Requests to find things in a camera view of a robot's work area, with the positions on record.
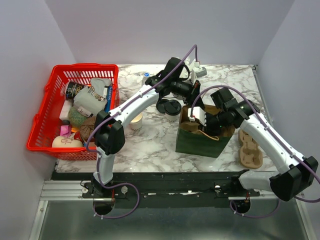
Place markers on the red plastic basket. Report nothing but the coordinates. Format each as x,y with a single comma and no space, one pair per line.
47,124

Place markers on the brown cardboard cup carrier top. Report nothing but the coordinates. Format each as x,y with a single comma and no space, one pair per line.
192,127

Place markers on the brown cardboard cup carrier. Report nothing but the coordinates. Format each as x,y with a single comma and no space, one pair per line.
192,127
250,156

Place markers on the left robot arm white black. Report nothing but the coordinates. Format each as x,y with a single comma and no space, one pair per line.
109,127

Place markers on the black snack can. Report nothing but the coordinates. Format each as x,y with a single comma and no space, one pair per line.
72,89

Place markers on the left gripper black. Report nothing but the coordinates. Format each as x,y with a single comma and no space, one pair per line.
195,93

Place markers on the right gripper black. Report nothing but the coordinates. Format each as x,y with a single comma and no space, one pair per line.
210,131

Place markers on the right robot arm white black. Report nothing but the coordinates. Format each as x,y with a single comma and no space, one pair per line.
294,172

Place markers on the white soap block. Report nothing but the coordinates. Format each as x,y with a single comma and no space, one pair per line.
67,105

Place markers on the clear water bottle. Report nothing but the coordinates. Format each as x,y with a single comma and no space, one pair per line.
146,75

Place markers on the green scrub sponge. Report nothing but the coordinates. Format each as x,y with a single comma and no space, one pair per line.
75,118

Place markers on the pink small box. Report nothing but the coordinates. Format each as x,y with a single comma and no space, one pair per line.
65,130

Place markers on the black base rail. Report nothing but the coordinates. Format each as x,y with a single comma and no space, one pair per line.
169,190

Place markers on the grey cloth pouch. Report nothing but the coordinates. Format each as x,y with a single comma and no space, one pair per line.
92,99

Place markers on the green paper bag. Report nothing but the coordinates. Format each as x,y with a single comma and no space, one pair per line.
201,144

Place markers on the blue flat box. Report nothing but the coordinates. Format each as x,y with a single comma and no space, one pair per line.
108,98

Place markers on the black plastic cup lid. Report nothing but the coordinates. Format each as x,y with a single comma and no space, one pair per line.
172,108

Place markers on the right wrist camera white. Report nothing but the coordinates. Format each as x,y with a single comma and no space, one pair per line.
197,114

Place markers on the brown round lid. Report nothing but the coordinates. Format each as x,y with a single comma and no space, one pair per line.
87,128

